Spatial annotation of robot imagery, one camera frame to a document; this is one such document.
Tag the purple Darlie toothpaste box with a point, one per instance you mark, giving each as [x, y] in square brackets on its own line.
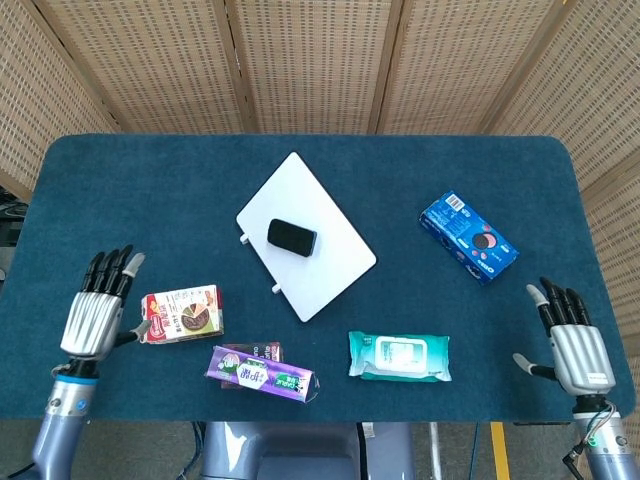
[262, 377]

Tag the blue felt table mat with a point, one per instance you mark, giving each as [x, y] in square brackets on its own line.
[150, 200]

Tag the blue Oreo cookie box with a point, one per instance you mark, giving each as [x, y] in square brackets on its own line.
[467, 237]

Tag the small black object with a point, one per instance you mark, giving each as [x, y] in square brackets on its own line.
[291, 237]

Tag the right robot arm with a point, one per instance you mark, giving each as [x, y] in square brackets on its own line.
[602, 440]

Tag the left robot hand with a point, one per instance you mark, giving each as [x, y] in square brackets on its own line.
[95, 317]

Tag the red and white snack box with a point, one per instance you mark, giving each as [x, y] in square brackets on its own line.
[182, 315]

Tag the woven bamboo folding screen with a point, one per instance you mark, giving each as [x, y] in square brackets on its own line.
[320, 65]

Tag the white magnetic whiteboard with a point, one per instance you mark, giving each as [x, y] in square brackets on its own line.
[320, 280]

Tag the grey-blue robot torso base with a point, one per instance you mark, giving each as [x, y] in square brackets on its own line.
[305, 452]

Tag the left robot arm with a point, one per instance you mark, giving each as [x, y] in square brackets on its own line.
[57, 425]

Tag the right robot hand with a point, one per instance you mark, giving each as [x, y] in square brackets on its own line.
[580, 360]

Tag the green wet wipes pack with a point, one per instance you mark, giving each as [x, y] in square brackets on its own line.
[400, 356]

